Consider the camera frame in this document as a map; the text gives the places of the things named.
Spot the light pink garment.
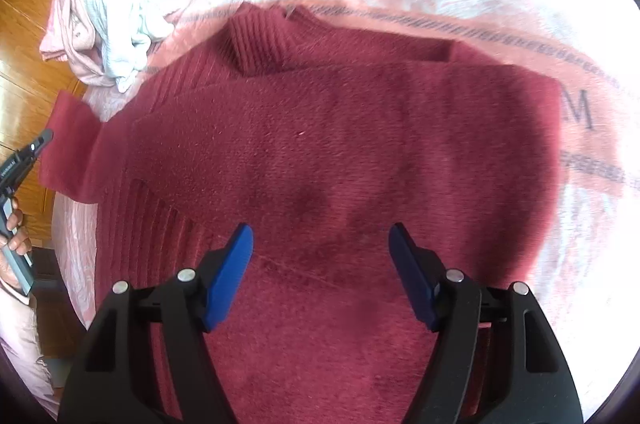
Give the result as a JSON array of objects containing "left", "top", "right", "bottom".
[{"left": 40, "top": 0, "right": 119, "bottom": 88}]

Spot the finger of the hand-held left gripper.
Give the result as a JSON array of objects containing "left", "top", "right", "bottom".
[{"left": 16, "top": 129, "right": 54, "bottom": 157}]

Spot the person's left forearm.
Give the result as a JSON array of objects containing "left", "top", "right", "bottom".
[{"left": 0, "top": 249, "right": 62, "bottom": 421}]

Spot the person's left hand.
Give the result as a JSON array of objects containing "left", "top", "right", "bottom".
[{"left": 0, "top": 195, "right": 34, "bottom": 256}]

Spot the maroon knit sweater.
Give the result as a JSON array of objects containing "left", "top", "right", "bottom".
[{"left": 37, "top": 2, "right": 568, "bottom": 424}]

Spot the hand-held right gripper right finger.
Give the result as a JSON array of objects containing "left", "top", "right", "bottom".
[{"left": 389, "top": 223, "right": 585, "bottom": 424}]

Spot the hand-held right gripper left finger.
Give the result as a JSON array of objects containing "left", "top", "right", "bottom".
[{"left": 57, "top": 223, "right": 254, "bottom": 424}]

